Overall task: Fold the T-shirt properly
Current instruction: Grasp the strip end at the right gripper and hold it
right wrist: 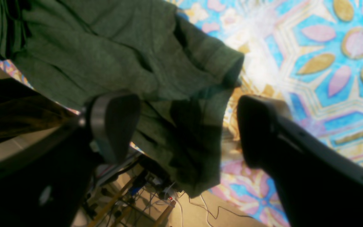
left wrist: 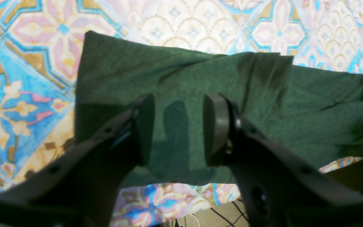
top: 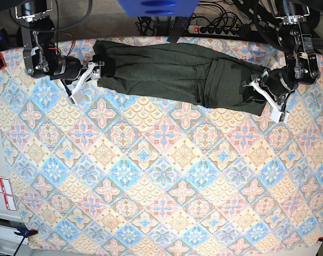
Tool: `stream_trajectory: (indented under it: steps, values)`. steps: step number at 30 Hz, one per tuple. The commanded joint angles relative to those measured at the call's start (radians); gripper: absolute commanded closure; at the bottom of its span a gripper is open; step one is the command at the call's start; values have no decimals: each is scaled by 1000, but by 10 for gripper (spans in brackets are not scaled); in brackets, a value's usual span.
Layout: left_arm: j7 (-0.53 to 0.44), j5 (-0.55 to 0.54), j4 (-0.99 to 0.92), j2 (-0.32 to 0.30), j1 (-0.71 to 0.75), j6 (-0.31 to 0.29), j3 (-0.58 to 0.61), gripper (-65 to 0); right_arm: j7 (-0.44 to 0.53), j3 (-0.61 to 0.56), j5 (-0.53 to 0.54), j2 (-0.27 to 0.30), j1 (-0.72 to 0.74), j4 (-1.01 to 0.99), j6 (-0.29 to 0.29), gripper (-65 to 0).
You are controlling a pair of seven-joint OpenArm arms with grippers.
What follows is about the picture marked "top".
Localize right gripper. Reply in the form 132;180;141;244
59;55;98;81

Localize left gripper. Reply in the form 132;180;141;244
261;68;297;104

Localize dark green long-sleeve shirt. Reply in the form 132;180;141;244
93;41;265;116

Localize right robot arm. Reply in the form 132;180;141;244
10;1;104;85

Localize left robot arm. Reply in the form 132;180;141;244
265;1;319;101

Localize blue plastic box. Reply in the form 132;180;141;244
118;0;200;17

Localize black remote control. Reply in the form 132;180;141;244
167;17;190;43

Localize patterned colourful table cloth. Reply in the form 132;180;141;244
0;49;323;255

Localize red white labels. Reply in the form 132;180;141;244
0;177;17;211

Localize blue clamp lower left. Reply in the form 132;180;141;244
13;228;38;256

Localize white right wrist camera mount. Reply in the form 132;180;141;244
58;61;105;106

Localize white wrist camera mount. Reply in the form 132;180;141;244
58;61;105;106
240;73;289;123

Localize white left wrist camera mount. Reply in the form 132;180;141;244
240;73;289;123

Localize black power strip red switch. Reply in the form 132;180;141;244
188;25;237;36

